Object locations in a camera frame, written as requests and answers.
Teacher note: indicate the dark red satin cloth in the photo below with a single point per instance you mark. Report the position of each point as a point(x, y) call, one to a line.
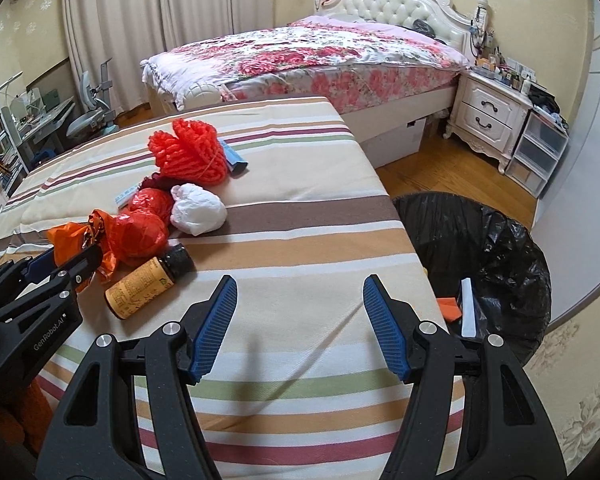
point(155, 180)

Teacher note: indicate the red foam fruit net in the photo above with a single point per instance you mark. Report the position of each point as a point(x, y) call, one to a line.
point(187, 152)

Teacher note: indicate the dark bag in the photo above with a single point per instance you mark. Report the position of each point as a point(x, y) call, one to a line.
point(542, 100)

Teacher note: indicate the white plastic bag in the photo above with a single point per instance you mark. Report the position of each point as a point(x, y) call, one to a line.
point(197, 212)

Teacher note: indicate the floral quilt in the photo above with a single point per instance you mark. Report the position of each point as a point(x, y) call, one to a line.
point(305, 60)

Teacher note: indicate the dark item on bed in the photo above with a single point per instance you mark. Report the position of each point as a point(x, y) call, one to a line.
point(424, 26)

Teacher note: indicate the beige curtains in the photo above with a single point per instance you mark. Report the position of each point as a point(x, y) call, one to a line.
point(180, 20)

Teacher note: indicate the items hanging on bedpost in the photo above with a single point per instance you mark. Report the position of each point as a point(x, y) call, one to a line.
point(480, 35)

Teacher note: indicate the large red plastic bag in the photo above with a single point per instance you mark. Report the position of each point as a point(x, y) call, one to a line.
point(135, 237)

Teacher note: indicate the grey desk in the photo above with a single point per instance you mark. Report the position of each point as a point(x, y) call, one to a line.
point(45, 120)

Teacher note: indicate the blue packet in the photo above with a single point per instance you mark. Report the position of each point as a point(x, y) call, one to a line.
point(234, 160)

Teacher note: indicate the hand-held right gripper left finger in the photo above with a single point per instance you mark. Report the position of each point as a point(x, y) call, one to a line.
point(212, 330)

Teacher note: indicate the brown bottle with black cap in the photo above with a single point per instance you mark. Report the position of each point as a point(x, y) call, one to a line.
point(135, 287)

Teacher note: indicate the small red plastic bag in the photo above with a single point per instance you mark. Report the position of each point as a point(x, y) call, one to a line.
point(152, 202)

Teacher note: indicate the orange plastic bag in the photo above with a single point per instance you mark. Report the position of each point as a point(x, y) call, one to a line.
point(67, 240)

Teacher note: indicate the white tube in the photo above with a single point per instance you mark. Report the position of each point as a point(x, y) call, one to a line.
point(467, 310)

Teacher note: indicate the light blue wrapper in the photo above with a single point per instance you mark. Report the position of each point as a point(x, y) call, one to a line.
point(126, 196)

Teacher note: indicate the white bed with tufted headboard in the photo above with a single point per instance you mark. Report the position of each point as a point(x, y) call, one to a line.
point(390, 0)

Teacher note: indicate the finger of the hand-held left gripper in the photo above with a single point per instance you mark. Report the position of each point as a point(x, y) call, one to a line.
point(75, 270)
point(40, 265)

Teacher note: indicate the white nightstand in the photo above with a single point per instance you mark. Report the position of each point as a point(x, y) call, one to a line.
point(485, 110)

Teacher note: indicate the grey blue chair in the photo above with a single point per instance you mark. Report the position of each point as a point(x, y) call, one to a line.
point(87, 120)

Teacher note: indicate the clear plastic drawer unit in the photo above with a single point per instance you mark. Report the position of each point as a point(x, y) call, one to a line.
point(537, 152)

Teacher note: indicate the bin with black bag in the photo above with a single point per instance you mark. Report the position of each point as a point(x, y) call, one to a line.
point(510, 260)

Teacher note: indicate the grey wardrobe sliding door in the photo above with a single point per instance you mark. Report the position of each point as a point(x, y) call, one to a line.
point(580, 185)

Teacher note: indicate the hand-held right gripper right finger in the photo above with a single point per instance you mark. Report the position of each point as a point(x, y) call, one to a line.
point(385, 330)

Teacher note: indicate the group of bottles on nightstand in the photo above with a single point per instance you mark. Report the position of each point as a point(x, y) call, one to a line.
point(505, 72)

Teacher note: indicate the cardboard box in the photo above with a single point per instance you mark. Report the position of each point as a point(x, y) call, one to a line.
point(395, 140)

